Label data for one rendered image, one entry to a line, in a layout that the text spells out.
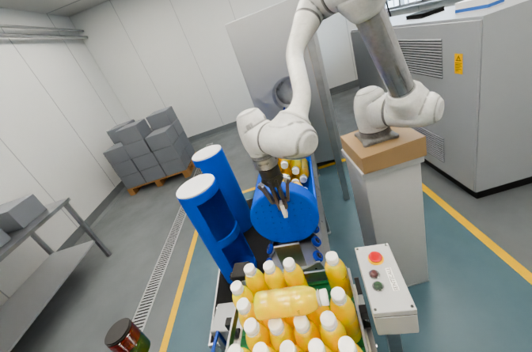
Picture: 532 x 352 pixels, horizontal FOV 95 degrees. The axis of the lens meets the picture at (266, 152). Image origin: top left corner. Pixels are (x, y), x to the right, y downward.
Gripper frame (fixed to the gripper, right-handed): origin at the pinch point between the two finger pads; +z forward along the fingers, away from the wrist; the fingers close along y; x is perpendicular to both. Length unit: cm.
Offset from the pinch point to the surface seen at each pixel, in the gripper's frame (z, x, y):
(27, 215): 18, 89, -276
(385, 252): 6.1, -21.1, 30.2
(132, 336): -7, -46, -35
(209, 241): 51, 45, -71
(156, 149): 47, 281, -252
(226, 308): 30.1, -17.6, -32.9
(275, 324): 6.6, -38.1, -3.1
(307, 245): 23.3, 1.8, 3.7
